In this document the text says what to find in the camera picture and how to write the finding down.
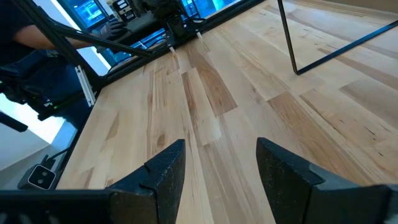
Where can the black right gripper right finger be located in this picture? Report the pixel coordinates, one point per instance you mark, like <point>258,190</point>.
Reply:
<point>295,199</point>

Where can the black device white labels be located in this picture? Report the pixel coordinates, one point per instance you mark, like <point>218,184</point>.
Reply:
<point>122,9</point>

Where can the white frame bracket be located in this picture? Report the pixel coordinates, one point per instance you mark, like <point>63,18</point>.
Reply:
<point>85,85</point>

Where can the person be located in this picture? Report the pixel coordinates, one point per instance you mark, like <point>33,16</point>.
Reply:
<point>37,39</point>

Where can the grey stereo camera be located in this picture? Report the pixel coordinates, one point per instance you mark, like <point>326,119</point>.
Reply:
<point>42,177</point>

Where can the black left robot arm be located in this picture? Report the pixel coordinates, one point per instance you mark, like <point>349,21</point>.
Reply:
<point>177,28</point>

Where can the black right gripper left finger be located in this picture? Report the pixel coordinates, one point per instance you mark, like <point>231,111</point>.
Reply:
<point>77,207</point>

